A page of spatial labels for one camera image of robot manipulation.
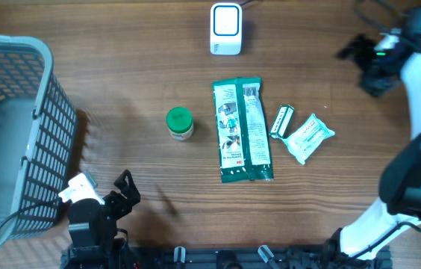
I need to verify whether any green 3M gloves packet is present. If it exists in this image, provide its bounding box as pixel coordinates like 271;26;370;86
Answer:
212;77;274;184

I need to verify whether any grey plastic mesh basket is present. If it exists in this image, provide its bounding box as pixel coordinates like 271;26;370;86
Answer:
0;35;78;245

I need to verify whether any white barcode scanner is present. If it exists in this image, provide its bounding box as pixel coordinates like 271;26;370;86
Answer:
210;2;243;55

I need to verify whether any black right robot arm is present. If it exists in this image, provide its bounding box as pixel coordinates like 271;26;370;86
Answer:
320;1;421;268

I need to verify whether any green white small box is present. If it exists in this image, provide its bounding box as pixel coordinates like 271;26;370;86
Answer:
269;105;294;139

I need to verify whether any teal wet wipes packet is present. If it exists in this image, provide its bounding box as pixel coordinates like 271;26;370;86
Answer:
284;114;335;165

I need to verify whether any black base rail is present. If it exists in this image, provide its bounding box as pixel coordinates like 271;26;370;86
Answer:
60;239;393;269

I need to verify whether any green lid jar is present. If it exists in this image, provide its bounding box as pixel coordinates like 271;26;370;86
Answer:
166;107;194;140

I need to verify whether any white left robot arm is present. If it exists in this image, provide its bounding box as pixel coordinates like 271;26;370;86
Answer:
59;170;140;269

